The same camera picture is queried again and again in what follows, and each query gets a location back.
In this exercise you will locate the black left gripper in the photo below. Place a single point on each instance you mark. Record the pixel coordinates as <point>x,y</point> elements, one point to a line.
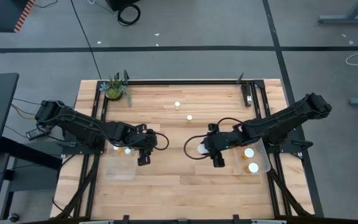
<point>145,140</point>

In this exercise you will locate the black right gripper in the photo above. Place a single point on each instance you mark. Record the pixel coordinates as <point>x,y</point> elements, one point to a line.
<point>222,141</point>

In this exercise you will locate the large orange pill bottle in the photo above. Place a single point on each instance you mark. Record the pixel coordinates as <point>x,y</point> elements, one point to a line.
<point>253,167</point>
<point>201,149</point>
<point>249,152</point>

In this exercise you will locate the small pill bottle white cap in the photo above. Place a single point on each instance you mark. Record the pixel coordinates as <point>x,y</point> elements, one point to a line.
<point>127,151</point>
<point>189,117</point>
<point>177,104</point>

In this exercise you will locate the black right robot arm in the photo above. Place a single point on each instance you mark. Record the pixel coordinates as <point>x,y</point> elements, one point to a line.
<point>284,119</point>

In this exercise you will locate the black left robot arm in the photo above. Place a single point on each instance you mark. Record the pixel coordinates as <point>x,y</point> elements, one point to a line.
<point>82,126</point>

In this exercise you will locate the clear plastic bin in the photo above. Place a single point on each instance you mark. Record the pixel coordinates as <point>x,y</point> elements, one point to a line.
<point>120,169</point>
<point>238,165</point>

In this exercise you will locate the potted green succulent plant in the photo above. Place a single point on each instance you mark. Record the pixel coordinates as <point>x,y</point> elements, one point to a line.
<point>113,92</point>

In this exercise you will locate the black power adapter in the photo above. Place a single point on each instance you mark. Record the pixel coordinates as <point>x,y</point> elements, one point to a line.
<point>33,134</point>

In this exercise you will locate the black box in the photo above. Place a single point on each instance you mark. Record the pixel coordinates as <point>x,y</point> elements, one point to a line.
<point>120,3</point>

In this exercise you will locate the black caster wheel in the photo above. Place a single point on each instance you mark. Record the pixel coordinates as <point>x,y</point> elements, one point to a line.
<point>13,217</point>

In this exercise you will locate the black mat orange striped edges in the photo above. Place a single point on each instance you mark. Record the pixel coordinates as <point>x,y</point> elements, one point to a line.
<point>5,15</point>

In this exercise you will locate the black aluminium table frame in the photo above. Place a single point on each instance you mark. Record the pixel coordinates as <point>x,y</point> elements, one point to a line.
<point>182,82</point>

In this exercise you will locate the white bracket plate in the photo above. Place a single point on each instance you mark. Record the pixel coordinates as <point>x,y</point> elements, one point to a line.
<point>269,222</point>
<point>96,222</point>

